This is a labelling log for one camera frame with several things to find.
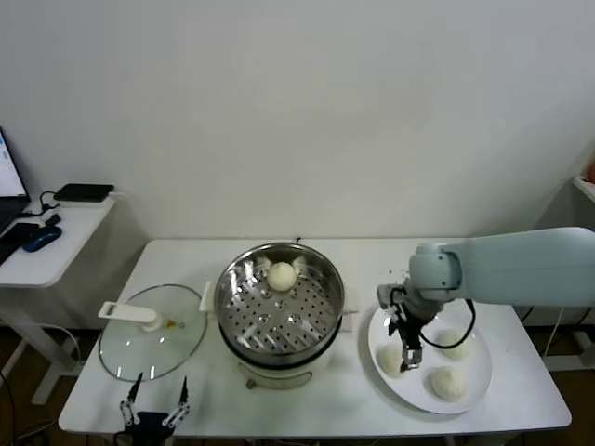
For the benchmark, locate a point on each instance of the black flat device box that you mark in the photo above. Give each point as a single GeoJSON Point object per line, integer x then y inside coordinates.
{"type": "Point", "coordinates": [83, 192]}

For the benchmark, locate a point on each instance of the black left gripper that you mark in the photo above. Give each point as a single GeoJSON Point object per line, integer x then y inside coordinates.
{"type": "Point", "coordinates": [151, 429]}

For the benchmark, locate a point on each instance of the blue computer mouse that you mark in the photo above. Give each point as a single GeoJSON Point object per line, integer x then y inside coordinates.
{"type": "Point", "coordinates": [42, 239]}

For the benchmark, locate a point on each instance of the stainless steel steamer basket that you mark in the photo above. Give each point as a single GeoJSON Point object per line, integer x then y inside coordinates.
{"type": "Point", "coordinates": [241, 334]}

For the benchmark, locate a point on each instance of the small black dongle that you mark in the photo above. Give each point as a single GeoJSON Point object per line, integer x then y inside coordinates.
{"type": "Point", "coordinates": [51, 220]}

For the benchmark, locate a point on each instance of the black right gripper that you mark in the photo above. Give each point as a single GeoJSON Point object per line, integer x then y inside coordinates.
{"type": "Point", "coordinates": [411, 325]}

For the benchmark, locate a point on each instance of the white steamed baozi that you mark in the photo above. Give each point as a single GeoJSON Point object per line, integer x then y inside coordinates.
{"type": "Point", "coordinates": [458, 346]}
{"type": "Point", "coordinates": [388, 362]}
{"type": "Point", "coordinates": [447, 384]}
{"type": "Point", "coordinates": [281, 277]}

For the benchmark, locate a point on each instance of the black flat pad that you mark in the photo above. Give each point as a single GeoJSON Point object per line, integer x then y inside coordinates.
{"type": "Point", "coordinates": [18, 232]}

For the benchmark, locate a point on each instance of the white side desk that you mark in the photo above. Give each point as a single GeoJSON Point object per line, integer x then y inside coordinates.
{"type": "Point", "coordinates": [585, 188]}

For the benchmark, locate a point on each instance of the white side table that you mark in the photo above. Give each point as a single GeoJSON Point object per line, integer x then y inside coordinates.
{"type": "Point", "coordinates": [70, 246]}

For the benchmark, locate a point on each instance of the black laptop with lit screen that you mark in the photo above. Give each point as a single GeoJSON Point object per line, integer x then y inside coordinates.
{"type": "Point", "coordinates": [9, 176]}

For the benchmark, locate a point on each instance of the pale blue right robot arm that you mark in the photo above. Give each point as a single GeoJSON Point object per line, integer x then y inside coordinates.
{"type": "Point", "coordinates": [511, 269]}

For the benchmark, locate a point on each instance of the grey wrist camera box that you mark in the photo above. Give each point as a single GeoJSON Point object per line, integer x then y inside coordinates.
{"type": "Point", "coordinates": [388, 295]}

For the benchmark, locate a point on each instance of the white round plate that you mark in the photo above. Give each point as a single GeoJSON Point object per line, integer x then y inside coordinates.
{"type": "Point", "coordinates": [418, 395]}

